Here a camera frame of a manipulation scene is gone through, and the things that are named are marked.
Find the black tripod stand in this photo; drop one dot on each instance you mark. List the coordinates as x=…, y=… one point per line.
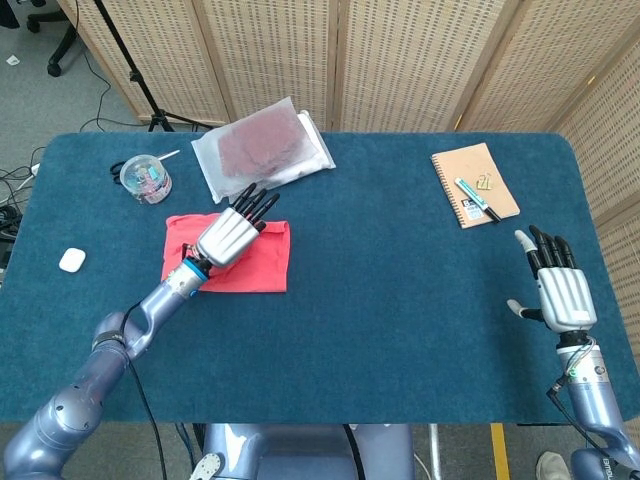
x=135, y=77

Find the thin white stick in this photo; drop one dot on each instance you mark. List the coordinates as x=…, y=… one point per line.
x=169, y=154

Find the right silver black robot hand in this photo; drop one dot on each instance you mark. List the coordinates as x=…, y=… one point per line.
x=567, y=295

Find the black office chair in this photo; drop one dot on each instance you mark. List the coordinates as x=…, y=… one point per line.
x=62, y=47

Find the blue carpet table cover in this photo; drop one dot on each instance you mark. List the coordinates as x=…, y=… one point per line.
x=400, y=300

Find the metal table leg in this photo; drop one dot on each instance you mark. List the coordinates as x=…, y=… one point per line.
x=436, y=450

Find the beige shoe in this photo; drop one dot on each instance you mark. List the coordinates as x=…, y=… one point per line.
x=552, y=467

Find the clear jar of coloured clips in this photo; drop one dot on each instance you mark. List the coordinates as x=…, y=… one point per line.
x=146, y=180

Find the red t-shirt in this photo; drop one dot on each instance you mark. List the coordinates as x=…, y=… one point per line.
x=265, y=265

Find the black scissors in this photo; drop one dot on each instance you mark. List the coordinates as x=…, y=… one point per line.
x=116, y=170

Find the green and white marker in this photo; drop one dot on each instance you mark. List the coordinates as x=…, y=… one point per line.
x=472, y=196

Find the gold binder clip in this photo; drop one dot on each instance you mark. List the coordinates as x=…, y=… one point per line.
x=484, y=182

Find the white bagged garment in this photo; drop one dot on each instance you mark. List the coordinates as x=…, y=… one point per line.
x=320, y=160

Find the translucent bag with dark garment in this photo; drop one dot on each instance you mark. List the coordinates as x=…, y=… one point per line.
x=260, y=145

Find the kraft spiral notebook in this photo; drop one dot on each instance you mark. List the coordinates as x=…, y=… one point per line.
x=480, y=165

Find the blue-grey robot torso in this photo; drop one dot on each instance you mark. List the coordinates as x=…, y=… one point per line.
x=300, y=455

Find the white paper scrap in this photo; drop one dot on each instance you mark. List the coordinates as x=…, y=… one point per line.
x=13, y=60

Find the wicker folding screen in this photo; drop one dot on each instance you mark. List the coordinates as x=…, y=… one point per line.
x=410, y=60

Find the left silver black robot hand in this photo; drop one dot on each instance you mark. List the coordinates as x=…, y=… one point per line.
x=227, y=240

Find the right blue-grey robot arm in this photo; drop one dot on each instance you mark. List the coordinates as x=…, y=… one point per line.
x=595, y=405

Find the white earbuds case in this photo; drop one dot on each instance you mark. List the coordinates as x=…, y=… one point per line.
x=72, y=260

